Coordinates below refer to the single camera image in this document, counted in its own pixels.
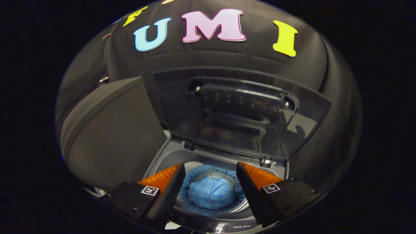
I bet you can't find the grey cabinet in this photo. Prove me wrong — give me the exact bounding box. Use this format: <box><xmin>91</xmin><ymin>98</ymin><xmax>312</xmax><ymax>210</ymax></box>
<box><xmin>60</xmin><ymin>76</ymin><xmax>168</xmax><ymax>192</ymax></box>

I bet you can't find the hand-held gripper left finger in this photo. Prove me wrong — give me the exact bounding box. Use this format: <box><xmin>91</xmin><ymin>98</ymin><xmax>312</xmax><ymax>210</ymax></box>
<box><xmin>103</xmin><ymin>163</ymin><xmax>186</xmax><ymax>230</ymax></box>

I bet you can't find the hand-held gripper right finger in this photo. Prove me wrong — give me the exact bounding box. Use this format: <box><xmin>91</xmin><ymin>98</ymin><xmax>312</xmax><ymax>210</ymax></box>
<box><xmin>236</xmin><ymin>162</ymin><xmax>326</xmax><ymax>228</ymax></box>

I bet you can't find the grey washing machine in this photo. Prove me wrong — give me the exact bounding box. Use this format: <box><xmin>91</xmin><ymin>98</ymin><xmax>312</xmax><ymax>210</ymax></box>
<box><xmin>143</xmin><ymin>130</ymin><xmax>290</xmax><ymax>234</ymax></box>

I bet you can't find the light blue polo shirt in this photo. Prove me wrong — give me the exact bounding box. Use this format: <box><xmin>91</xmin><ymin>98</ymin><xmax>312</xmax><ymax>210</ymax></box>
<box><xmin>188</xmin><ymin>175</ymin><xmax>240</xmax><ymax>210</ymax></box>

